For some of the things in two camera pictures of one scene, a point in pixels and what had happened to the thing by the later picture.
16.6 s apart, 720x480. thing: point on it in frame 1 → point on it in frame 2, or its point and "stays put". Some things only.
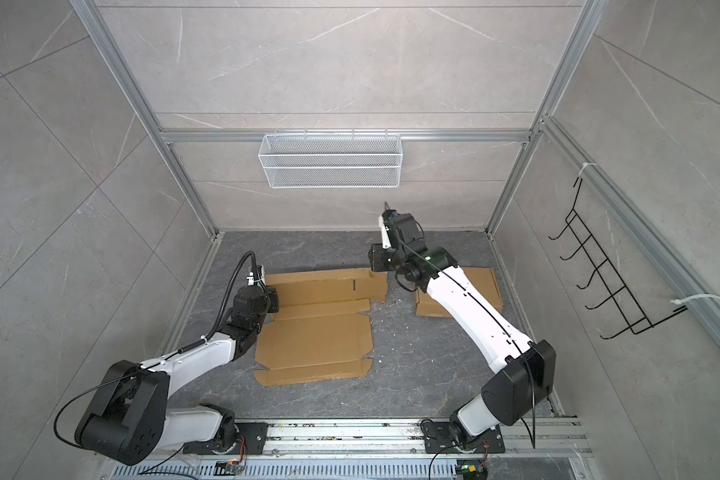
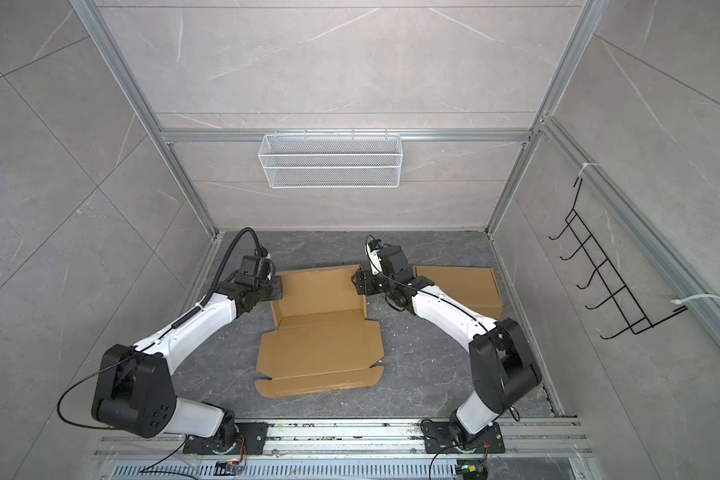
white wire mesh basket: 330,161 stays put
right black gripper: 375,255 → 365,282
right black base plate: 437,439 stays put
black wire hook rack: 638,320 stays put
